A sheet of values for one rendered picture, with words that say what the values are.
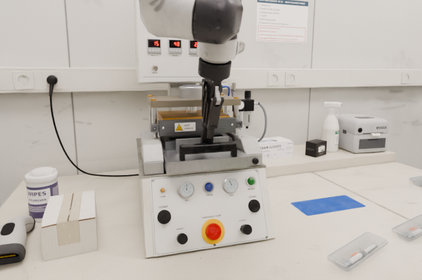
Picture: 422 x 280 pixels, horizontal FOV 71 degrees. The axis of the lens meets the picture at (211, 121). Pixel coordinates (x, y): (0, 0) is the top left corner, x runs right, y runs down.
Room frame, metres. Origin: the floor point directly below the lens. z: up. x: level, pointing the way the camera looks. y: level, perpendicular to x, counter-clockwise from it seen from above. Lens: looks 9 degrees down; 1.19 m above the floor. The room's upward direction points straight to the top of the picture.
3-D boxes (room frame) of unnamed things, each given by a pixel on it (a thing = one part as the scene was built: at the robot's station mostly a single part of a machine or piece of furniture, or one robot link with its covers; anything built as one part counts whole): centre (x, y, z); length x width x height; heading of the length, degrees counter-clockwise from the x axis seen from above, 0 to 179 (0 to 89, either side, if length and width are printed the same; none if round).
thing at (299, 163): (1.44, -0.48, 0.77); 0.84 x 0.30 x 0.04; 109
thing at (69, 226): (0.74, 0.37, 0.80); 0.19 x 0.13 x 0.09; 19
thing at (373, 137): (1.54, -0.77, 0.88); 0.25 x 0.20 x 0.17; 13
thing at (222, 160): (0.88, 0.04, 0.97); 0.30 x 0.22 x 0.08; 15
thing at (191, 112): (0.95, 0.05, 1.07); 0.22 x 0.17 x 0.10; 105
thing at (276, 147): (1.39, -0.27, 0.83); 0.23 x 0.12 x 0.07; 112
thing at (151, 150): (0.85, 0.18, 0.97); 0.25 x 0.05 x 0.07; 15
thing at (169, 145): (0.92, 0.05, 0.98); 0.20 x 0.17 x 0.03; 105
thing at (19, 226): (0.70, 0.50, 0.79); 0.20 x 0.08 x 0.08; 19
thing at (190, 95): (0.99, 0.05, 1.08); 0.31 x 0.24 x 0.13; 105
